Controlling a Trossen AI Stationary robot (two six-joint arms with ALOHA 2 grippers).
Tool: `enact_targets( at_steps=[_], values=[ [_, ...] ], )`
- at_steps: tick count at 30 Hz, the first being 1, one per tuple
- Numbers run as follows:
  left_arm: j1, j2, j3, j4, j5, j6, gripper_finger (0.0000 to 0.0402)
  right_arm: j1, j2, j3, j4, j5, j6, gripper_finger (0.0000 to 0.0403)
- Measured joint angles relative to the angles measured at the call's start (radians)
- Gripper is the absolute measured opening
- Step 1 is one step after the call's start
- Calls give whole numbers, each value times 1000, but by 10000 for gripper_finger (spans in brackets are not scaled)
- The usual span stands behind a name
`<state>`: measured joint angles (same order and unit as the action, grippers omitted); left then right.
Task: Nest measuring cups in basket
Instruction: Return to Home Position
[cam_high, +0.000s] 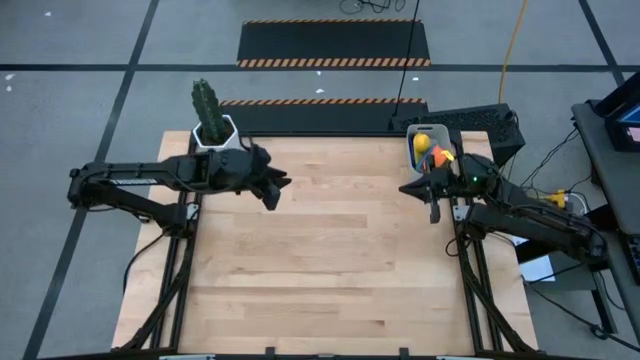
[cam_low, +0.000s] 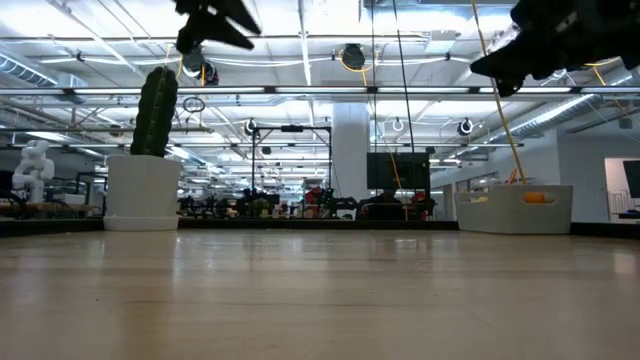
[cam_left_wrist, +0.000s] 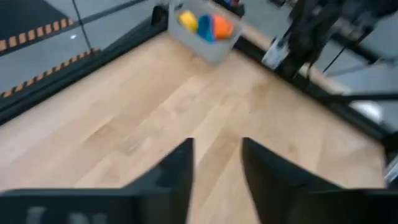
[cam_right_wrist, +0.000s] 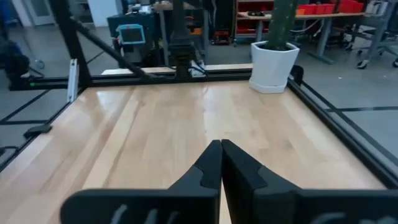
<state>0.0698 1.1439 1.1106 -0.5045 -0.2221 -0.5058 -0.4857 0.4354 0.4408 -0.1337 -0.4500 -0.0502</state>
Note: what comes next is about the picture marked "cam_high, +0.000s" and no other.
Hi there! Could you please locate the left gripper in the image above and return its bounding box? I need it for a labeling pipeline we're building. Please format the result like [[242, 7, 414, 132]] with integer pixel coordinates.
[[199, 143, 293, 212]]

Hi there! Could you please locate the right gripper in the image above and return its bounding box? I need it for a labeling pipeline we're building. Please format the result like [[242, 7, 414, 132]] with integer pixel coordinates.
[[398, 153, 501, 225]]

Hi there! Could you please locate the orange measuring cup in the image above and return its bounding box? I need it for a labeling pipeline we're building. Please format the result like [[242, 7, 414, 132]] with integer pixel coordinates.
[[430, 144, 450, 169]]

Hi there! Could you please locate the white plastic basket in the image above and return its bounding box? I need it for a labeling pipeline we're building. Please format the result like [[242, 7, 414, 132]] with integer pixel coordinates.
[[405, 122, 458, 177]]

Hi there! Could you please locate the black hazard-striped floor mat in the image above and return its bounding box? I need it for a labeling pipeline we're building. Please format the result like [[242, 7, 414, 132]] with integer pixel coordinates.
[[236, 18, 432, 69], [218, 97, 430, 135]]

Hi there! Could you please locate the green cactus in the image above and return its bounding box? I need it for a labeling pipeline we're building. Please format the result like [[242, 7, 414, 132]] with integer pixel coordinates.
[[191, 77, 227, 142]]

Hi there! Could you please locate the yellow power plug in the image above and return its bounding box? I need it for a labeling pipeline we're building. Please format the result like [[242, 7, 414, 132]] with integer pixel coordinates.
[[547, 188, 569, 209]]

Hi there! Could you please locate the white paper sheet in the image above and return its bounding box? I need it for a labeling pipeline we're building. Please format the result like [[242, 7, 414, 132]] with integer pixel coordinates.
[[509, 234, 557, 284]]

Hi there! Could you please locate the grey side desk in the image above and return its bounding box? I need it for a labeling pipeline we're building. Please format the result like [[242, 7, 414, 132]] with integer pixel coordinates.
[[514, 69, 640, 346]]

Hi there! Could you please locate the black laptop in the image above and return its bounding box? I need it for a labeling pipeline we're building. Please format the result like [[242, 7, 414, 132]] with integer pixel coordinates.
[[594, 69, 640, 154]]

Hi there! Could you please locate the black floor cable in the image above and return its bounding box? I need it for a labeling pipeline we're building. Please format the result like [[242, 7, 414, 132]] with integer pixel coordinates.
[[392, 0, 422, 117]]

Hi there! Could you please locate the yellow cable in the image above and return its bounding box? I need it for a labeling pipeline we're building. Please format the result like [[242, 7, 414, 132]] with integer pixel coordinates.
[[498, 0, 530, 105]]

